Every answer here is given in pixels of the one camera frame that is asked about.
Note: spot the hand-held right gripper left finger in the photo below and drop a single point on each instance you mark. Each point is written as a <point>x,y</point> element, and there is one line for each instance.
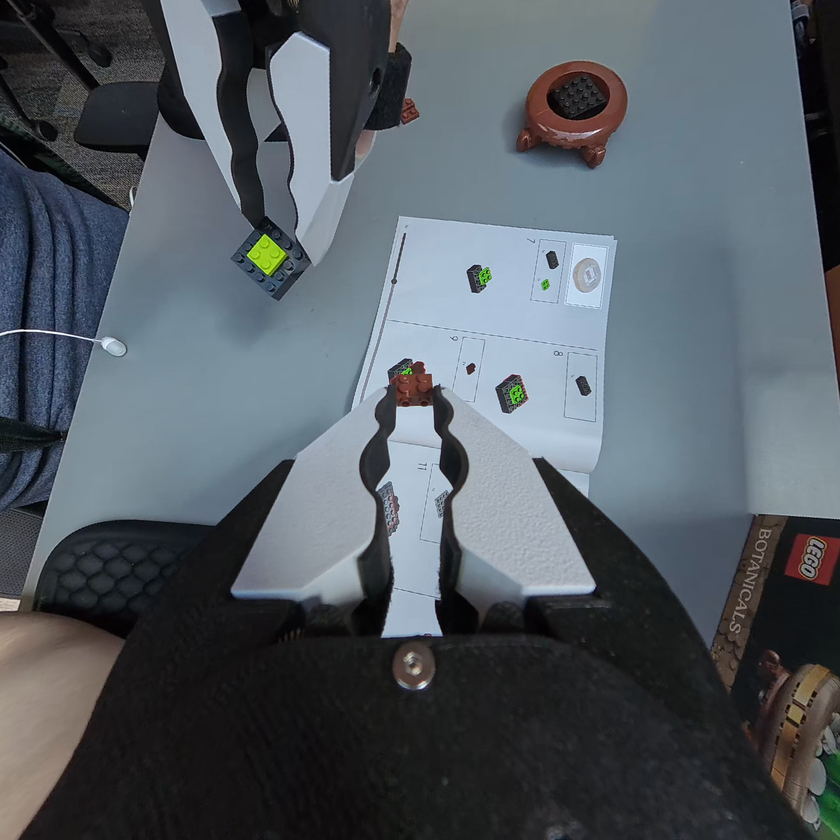
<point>295,525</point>

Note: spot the person's left hand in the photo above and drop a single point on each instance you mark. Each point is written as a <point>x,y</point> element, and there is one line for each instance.
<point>398,23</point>

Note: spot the round brown brick pot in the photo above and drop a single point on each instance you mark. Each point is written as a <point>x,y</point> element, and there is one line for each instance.
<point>544,124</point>

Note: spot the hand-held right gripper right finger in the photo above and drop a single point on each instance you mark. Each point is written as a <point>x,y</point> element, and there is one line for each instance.
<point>518,525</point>

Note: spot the black studded plate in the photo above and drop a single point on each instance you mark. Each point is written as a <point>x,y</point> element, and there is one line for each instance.
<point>577,95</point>

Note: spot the black and lime brick assembly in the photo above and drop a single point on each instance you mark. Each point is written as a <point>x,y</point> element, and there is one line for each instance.
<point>270,257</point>

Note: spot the person's right forearm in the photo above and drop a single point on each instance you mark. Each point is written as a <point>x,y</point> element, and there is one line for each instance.
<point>39,709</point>

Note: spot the dark brick set box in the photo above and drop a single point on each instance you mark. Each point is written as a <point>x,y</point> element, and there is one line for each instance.
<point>787,623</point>

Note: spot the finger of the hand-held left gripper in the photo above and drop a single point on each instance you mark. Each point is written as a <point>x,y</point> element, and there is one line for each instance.
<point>197,65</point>
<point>312,131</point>

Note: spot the small brown brick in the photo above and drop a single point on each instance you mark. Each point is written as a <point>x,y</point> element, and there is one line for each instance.
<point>411,113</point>
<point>412,388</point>

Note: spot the grey desk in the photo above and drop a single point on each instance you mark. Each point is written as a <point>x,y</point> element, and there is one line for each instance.
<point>689,262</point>

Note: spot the white instruction booklet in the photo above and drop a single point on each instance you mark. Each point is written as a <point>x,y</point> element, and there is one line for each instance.
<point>499,315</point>

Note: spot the person's blue clothing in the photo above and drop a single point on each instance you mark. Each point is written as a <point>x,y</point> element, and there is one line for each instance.
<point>52,262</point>

